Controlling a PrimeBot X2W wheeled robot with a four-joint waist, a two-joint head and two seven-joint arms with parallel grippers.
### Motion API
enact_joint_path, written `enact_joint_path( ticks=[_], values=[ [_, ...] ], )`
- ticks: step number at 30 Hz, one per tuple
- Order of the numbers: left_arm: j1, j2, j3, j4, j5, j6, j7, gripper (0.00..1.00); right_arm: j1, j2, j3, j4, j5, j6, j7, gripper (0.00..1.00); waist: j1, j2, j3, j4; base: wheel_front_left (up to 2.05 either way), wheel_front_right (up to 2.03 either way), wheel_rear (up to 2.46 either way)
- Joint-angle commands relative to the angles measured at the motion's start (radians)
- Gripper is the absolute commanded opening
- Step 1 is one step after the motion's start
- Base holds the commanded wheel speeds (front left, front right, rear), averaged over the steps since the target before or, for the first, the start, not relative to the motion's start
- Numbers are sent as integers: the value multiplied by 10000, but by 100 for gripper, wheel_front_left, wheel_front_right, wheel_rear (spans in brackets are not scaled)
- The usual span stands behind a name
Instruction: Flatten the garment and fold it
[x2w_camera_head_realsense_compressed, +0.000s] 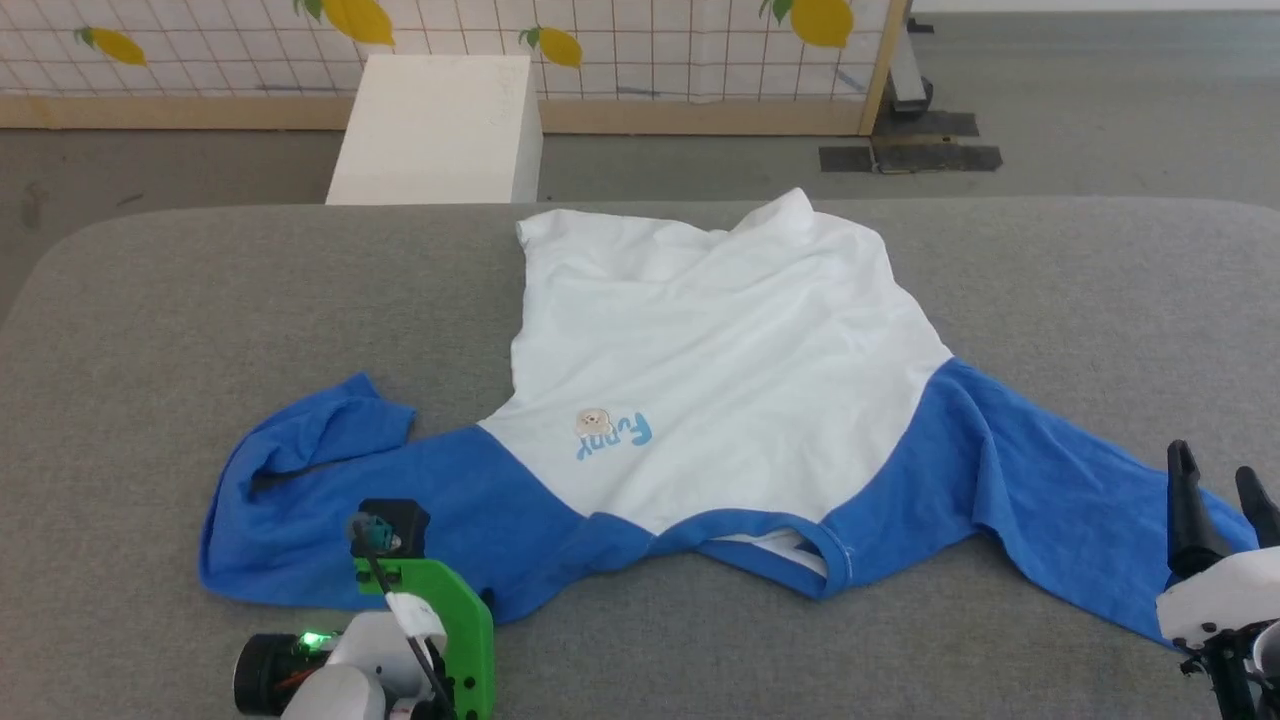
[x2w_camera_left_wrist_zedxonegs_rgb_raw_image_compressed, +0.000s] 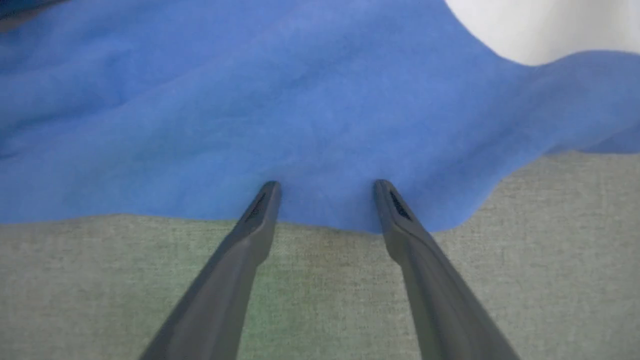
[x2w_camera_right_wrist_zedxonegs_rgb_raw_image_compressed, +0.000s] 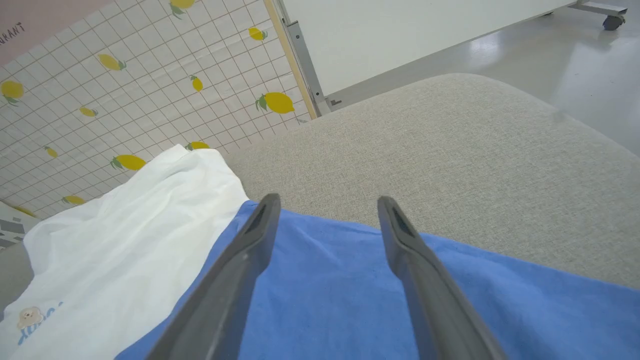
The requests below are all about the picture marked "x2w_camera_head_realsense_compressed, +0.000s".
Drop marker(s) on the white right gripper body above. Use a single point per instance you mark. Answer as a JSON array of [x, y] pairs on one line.
[[1225, 595]]

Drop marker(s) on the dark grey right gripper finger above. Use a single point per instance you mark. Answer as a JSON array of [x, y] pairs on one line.
[[1262, 510], [1190, 520]]

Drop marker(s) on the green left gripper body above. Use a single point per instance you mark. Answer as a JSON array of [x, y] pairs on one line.
[[465, 640]]

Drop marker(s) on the blue and white t-shirt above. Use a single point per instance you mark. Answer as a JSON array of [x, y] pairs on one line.
[[720, 340]]

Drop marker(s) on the grey fabric cushion surface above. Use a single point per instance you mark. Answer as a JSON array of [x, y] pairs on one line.
[[150, 320]]

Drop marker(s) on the short black floor tape patch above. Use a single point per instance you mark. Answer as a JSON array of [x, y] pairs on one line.
[[925, 124]]

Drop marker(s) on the white rectangular box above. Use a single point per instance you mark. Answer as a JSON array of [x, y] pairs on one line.
[[440, 130]]

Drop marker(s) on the grey metal partition foot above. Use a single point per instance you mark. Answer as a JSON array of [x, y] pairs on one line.
[[908, 75]]

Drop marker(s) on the lemon-patterned grid screen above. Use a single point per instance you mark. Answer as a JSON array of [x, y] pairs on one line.
[[650, 60]]

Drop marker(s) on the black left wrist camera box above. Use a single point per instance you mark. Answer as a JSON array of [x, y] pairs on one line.
[[405, 525]]

